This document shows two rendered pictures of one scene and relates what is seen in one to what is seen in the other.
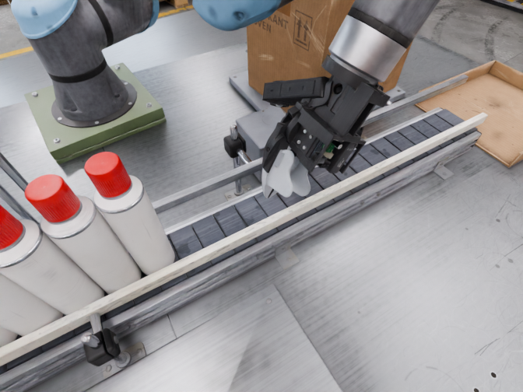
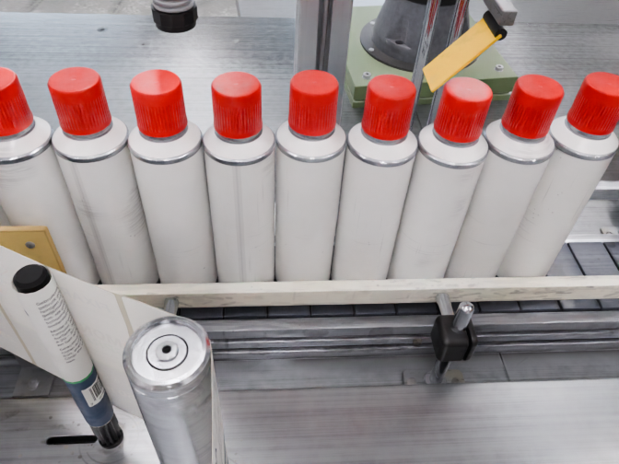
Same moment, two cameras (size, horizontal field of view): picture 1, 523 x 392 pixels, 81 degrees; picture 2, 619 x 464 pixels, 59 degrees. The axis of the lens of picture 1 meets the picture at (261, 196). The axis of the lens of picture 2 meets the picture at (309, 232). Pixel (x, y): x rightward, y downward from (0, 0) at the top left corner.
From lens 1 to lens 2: 0.28 m
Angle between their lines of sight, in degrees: 17
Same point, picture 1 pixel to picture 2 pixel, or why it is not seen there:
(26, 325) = (370, 266)
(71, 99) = (403, 27)
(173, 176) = not seen: hidden behind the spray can
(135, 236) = (564, 206)
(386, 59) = not seen: outside the picture
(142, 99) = (488, 57)
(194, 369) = (572, 432)
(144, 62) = (479, 13)
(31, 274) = (453, 193)
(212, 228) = (601, 260)
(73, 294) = (444, 251)
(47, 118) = (354, 45)
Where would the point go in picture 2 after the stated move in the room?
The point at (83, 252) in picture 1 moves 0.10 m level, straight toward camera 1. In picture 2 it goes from (510, 194) to (608, 293)
